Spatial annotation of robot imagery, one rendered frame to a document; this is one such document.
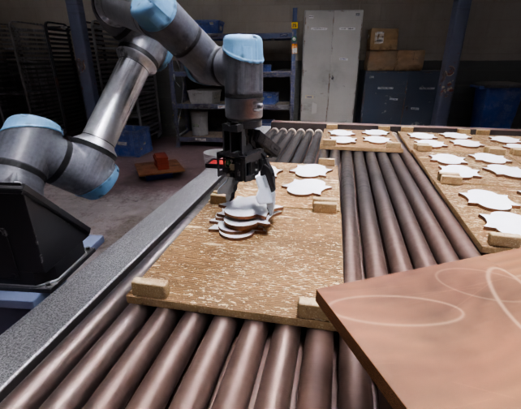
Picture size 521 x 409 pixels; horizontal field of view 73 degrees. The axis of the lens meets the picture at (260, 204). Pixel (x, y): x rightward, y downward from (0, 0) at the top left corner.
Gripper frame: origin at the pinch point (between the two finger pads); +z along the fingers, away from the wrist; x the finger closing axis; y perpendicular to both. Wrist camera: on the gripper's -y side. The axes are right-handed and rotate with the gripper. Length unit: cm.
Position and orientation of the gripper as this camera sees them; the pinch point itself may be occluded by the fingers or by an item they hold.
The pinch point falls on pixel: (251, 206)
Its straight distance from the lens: 80.3
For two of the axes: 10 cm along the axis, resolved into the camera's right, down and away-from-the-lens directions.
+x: 8.5, 2.1, -4.8
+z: 0.0, 9.2, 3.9
